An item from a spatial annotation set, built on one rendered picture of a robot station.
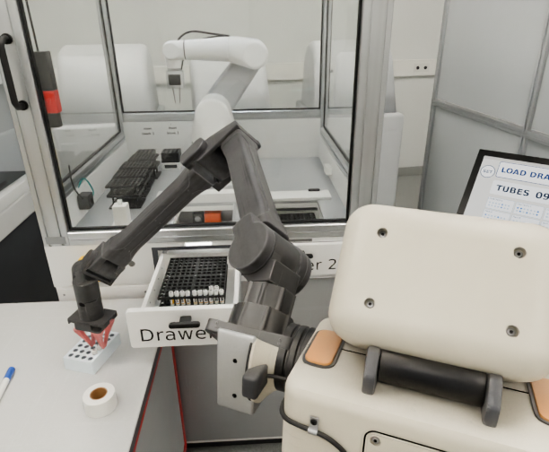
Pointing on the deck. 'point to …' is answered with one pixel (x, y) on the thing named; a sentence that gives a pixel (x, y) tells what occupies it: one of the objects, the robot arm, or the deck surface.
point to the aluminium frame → (367, 26)
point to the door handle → (9, 72)
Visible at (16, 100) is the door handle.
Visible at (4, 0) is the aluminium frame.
